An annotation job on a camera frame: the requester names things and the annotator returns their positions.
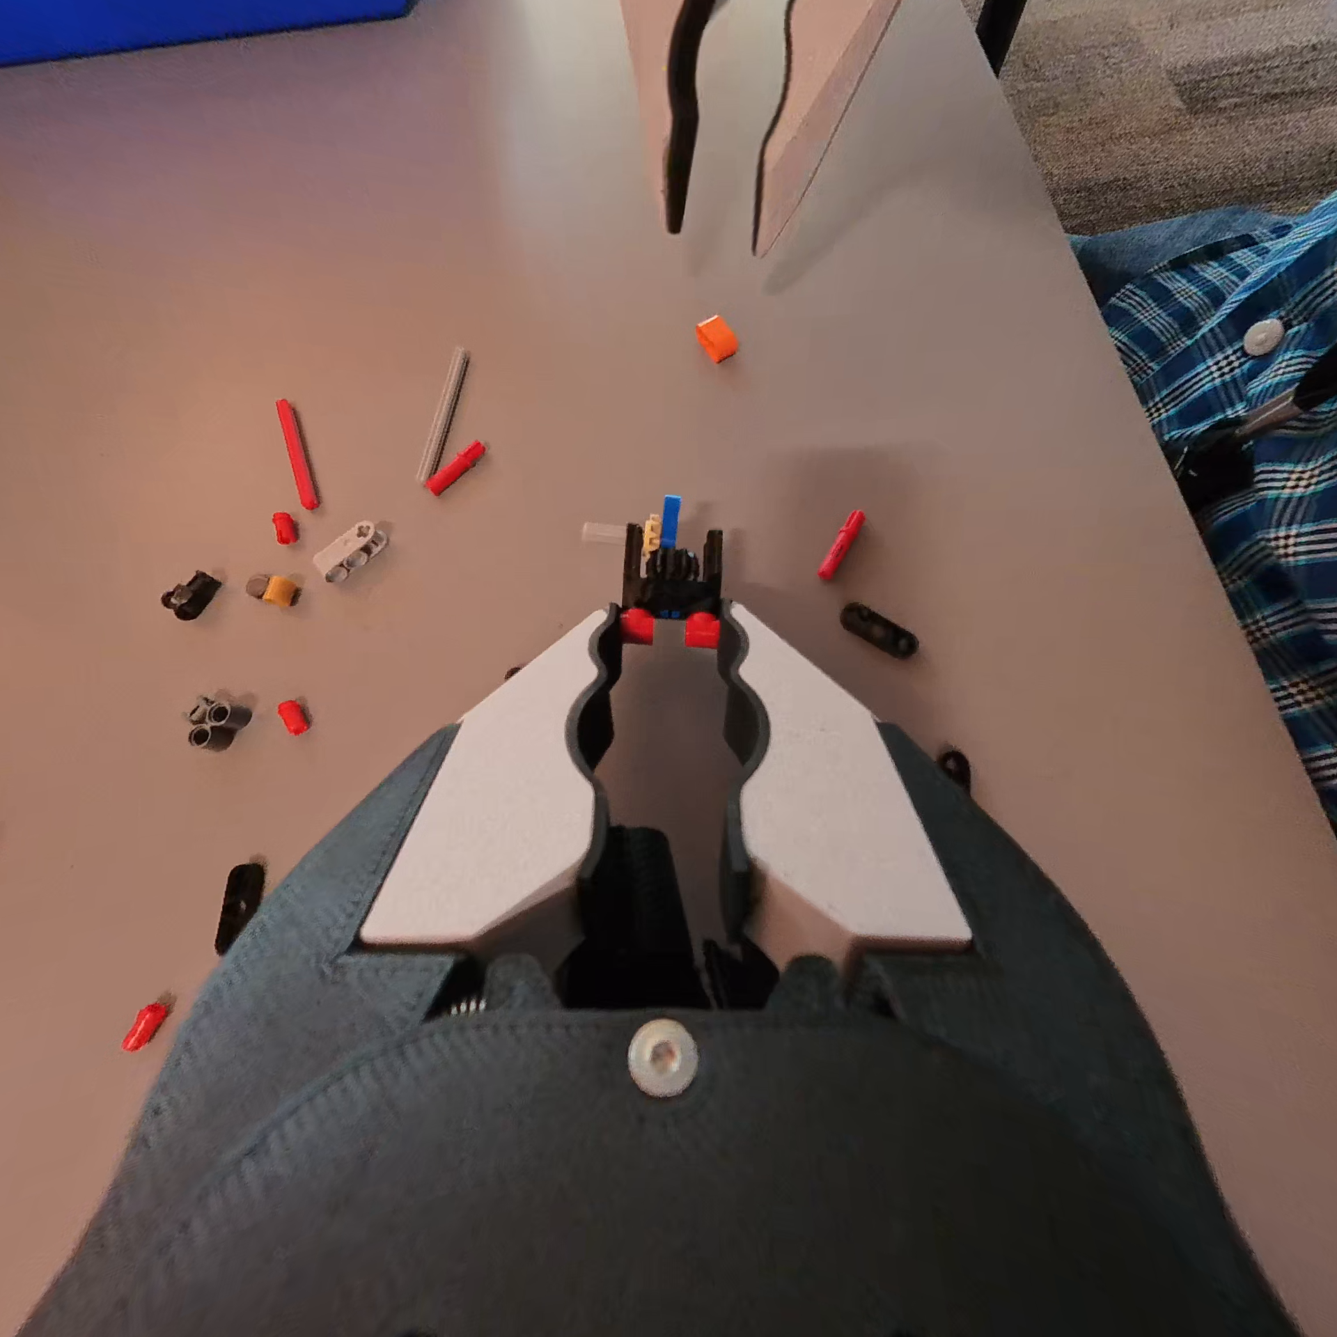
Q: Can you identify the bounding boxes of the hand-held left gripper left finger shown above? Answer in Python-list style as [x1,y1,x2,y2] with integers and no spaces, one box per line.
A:
[357,612,626,970]

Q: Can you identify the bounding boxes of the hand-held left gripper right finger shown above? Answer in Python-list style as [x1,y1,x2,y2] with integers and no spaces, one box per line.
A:
[717,603,977,976]

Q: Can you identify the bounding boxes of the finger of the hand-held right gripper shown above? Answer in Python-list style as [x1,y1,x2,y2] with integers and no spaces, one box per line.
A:
[621,0,724,239]
[752,0,906,260]

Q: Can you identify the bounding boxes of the black lego gear assembly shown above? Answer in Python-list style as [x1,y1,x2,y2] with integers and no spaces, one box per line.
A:
[581,494,729,651]

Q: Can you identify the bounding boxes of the dark grey lego connector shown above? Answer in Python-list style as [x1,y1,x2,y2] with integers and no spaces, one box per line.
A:
[186,694,256,754]

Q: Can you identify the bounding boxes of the light grey lego beam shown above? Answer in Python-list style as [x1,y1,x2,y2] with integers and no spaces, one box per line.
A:
[311,520,389,585]

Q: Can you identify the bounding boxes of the long grey lego axle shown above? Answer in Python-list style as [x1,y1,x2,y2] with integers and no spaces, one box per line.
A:
[414,347,470,485]

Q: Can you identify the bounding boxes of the long red lego axle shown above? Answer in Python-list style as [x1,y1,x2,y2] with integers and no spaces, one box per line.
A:
[275,398,321,514]

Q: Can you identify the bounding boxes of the black table leg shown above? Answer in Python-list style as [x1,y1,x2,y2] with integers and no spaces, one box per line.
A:
[977,0,1033,76]

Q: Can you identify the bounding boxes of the person's blue jeans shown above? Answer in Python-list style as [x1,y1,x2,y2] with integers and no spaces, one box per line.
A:
[1070,205,1302,310]

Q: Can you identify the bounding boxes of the person's plaid shirt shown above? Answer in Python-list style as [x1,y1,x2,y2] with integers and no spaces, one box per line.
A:
[1070,195,1337,828]

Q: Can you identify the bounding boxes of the blue plastic bin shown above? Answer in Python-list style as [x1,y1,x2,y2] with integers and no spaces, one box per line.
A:
[0,0,410,68]

